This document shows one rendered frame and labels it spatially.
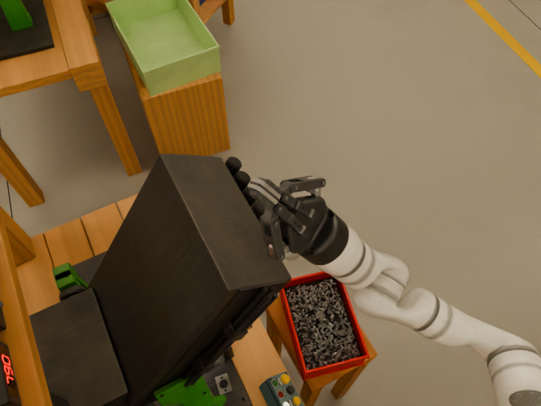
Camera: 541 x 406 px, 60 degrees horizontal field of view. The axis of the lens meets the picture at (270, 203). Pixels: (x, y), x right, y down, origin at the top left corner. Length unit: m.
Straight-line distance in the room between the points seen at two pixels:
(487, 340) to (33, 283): 1.46
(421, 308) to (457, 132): 2.66
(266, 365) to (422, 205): 1.72
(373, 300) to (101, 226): 1.30
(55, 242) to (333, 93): 2.21
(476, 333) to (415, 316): 0.13
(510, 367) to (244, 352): 0.88
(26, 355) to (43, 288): 0.83
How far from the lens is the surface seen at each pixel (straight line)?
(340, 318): 1.64
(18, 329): 1.04
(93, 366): 1.29
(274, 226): 0.58
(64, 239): 1.90
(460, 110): 3.54
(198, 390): 1.26
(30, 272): 1.89
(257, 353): 1.58
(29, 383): 1.00
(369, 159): 3.10
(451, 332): 0.85
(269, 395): 1.52
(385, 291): 0.77
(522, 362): 0.95
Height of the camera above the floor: 2.43
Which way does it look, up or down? 59 degrees down
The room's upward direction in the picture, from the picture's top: straight up
